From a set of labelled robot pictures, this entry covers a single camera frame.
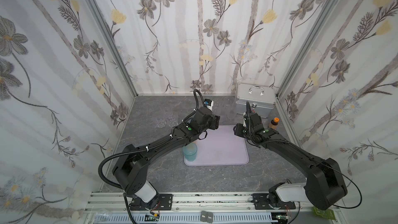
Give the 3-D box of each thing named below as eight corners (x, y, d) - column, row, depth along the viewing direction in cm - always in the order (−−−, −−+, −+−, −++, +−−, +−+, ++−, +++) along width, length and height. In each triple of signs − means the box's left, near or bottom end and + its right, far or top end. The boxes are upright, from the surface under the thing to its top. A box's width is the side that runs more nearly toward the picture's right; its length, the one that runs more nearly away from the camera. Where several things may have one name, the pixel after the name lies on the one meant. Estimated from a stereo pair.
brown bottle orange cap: (268, 129, 104) (274, 120, 96) (267, 126, 105) (273, 117, 97) (273, 129, 104) (280, 120, 96) (272, 126, 105) (278, 117, 97)
